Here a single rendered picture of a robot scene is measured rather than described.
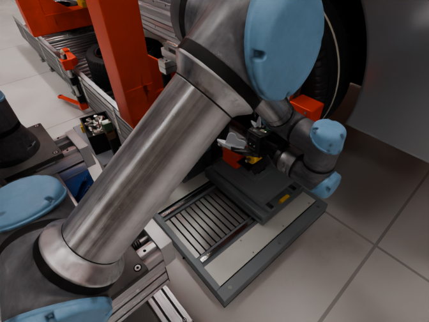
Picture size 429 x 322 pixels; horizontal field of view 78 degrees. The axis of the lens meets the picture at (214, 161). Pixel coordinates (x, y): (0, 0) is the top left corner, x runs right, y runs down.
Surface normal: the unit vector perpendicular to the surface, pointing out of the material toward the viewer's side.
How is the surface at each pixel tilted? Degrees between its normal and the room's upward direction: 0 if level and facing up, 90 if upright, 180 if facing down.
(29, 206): 8
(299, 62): 85
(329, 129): 1
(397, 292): 0
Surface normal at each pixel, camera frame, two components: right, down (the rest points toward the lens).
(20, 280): -0.49, -0.26
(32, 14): 0.65, 0.51
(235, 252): -0.01, -0.73
